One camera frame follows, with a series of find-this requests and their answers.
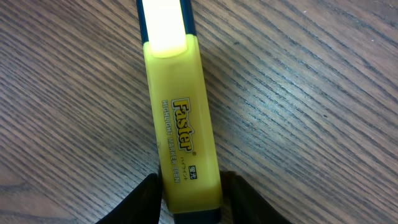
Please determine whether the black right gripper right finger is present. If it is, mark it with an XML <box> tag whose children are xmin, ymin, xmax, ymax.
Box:
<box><xmin>220</xmin><ymin>171</ymin><xmax>292</xmax><ymax>224</ymax></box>

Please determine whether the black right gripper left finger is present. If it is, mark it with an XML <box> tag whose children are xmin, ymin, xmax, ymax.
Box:
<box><xmin>96</xmin><ymin>174</ymin><xmax>162</xmax><ymax>224</ymax></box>

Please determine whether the yellow highlighter marker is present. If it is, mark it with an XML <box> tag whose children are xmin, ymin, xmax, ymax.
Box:
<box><xmin>137</xmin><ymin>0</ymin><xmax>223</xmax><ymax>223</ymax></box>

